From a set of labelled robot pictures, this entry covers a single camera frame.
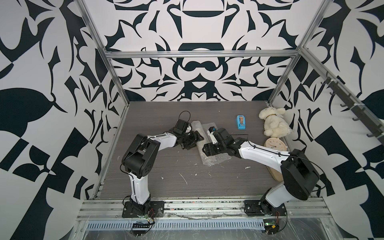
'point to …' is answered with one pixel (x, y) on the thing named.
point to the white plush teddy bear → (275, 124)
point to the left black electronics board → (139, 229)
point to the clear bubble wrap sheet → (202, 129)
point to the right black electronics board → (271, 227)
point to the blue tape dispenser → (241, 122)
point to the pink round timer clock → (275, 143)
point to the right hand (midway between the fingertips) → (207, 145)
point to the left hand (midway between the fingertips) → (201, 138)
